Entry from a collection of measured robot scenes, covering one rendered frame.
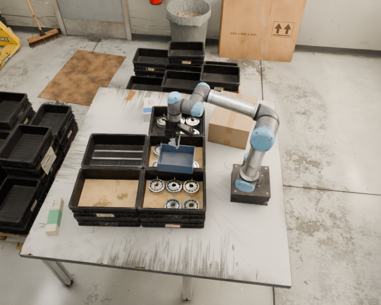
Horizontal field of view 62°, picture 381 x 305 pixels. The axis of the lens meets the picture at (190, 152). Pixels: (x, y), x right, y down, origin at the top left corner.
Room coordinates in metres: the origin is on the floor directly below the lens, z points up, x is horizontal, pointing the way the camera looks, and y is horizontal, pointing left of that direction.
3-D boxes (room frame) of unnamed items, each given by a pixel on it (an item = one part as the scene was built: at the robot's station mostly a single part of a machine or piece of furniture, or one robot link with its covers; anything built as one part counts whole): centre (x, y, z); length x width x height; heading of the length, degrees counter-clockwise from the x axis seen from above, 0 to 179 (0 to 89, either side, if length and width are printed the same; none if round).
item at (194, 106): (1.27, -0.01, 1.42); 0.11 x 0.11 x 0.08; 69
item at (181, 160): (1.17, 0.08, 1.10); 0.20 x 0.15 x 0.07; 85
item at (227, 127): (1.83, -0.33, 0.80); 0.40 x 0.30 x 0.20; 164
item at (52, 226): (0.99, 0.85, 0.73); 0.24 x 0.06 x 0.06; 7
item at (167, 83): (2.77, 0.10, 0.31); 0.40 x 0.30 x 0.34; 84
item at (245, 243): (1.47, 0.13, 0.35); 1.60 x 1.60 x 0.70; 84
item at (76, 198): (1.08, 0.50, 0.87); 0.40 x 0.30 x 0.11; 90
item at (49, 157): (1.71, 1.21, 0.41); 0.31 x 0.02 x 0.16; 174
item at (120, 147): (1.38, 0.50, 0.87); 0.40 x 0.30 x 0.11; 90
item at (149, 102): (2.00, 0.33, 0.75); 0.20 x 0.12 x 0.09; 5
